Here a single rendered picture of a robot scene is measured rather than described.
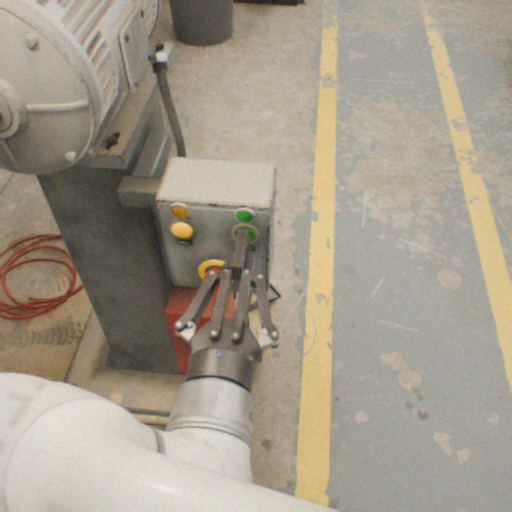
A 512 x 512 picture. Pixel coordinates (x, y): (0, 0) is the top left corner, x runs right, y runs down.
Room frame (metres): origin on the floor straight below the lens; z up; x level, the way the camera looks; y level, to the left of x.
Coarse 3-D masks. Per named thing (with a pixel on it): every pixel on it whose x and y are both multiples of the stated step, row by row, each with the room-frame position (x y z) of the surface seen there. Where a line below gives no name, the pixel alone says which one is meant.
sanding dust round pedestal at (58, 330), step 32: (32, 288) 1.19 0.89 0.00; (64, 288) 1.19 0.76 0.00; (288, 288) 1.19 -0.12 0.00; (0, 320) 1.04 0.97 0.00; (32, 320) 1.04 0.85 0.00; (64, 320) 1.04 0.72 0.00; (256, 320) 1.04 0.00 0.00; (288, 320) 1.04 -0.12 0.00; (0, 352) 0.90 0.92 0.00; (32, 352) 0.90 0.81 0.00; (64, 352) 0.90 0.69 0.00; (288, 352) 0.91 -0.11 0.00
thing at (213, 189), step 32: (192, 160) 0.59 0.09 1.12; (224, 160) 0.59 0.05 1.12; (160, 192) 0.52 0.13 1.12; (192, 192) 0.52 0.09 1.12; (224, 192) 0.52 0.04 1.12; (256, 192) 0.52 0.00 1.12; (192, 224) 0.49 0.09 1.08; (224, 224) 0.49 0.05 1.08; (256, 224) 0.49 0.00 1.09; (192, 256) 0.50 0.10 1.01; (224, 256) 0.49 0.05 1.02; (256, 256) 0.49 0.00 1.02
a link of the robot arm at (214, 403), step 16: (192, 384) 0.24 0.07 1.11; (208, 384) 0.23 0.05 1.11; (224, 384) 0.23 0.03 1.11; (176, 400) 0.22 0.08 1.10; (192, 400) 0.22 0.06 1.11; (208, 400) 0.22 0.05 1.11; (224, 400) 0.22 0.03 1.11; (240, 400) 0.22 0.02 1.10; (176, 416) 0.20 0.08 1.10; (192, 416) 0.20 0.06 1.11; (208, 416) 0.20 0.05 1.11; (224, 416) 0.20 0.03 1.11; (240, 416) 0.21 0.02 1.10; (240, 432) 0.19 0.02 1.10
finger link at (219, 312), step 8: (224, 264) 0.41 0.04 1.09; (224, 272) 0.41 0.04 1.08; (224, 280) 0.39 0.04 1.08; (224, 288) 0.38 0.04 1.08; (224, 296) 0.37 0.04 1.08; (216, 304) 0.36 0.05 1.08; (224, 304) 0.36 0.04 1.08; (216, 312) 0.34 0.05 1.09; (224, 312) 0.35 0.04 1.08; (216, 320) 0.33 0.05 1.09; (216, 328) 0.32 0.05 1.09; (216, 336) 0.31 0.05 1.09
